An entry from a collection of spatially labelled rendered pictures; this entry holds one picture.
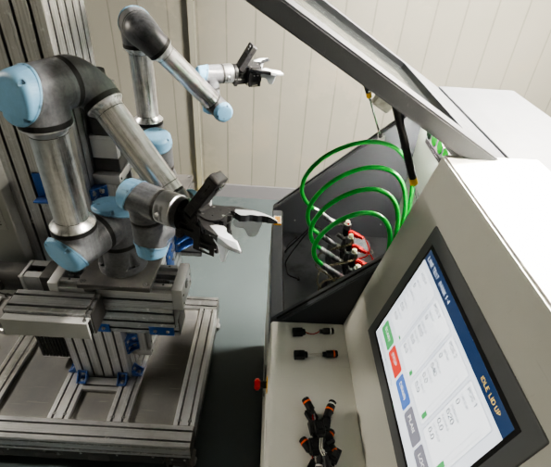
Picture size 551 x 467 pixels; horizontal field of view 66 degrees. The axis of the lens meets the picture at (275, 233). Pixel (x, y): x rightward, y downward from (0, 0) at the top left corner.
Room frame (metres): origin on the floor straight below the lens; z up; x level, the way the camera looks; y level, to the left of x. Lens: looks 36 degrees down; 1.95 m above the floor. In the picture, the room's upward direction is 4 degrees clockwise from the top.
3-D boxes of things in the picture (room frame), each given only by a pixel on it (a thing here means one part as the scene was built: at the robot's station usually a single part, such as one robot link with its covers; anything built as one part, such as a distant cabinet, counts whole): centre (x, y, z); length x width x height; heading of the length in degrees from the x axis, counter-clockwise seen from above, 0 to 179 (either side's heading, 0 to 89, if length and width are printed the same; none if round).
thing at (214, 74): (1.76, 0.31, 1.43); 0.11 x 0.08 x 0.09; 117
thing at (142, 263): (1.03, 0.48, 1.09); 0.15 x 0.15 x 0.10
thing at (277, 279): (1.23, -0.02, 0.87); 0.62 x 0.04 x 0.16; 2
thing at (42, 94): (0.91, 0.54, 1.41); 0.15 x 0.12 x 0.55; 155
